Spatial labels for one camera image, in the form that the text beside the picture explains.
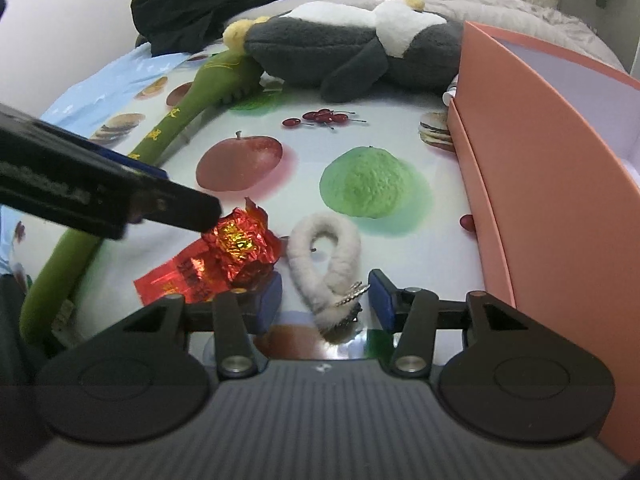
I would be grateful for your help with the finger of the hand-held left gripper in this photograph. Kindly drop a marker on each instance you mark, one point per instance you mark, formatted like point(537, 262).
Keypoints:
point(185, 207)
point(145, 167)

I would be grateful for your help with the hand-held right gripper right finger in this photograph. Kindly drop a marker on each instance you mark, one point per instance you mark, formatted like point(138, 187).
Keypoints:
point(380, 301)

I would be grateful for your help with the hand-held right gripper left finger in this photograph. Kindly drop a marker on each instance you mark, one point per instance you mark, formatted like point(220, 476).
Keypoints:
point(270, 305)

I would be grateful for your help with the red foil wrapper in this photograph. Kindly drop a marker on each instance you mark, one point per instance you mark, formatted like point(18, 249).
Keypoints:
point(235, 250)

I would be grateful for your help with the white fluffy hair clip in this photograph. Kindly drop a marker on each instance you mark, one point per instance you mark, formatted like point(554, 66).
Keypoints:
point(345, 240)

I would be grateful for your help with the pink cardboard box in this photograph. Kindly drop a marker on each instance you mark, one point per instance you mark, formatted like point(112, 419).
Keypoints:
point(550, 160)

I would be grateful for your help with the green plush massage stick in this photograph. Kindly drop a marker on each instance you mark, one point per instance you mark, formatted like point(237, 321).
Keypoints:
point(170, 130)

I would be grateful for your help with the fruit printed tablecloth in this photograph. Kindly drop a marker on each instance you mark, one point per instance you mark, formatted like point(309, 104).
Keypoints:
point(300, 160)

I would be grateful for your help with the black clothing pile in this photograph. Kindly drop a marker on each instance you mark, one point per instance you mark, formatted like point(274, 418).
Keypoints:
point(200, 0)

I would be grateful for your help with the grey white penguin plush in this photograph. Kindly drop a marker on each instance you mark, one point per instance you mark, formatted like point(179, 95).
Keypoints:
point(325, 50)

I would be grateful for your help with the grey duvet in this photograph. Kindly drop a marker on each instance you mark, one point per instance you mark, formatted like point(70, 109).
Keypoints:
point(500, 10)

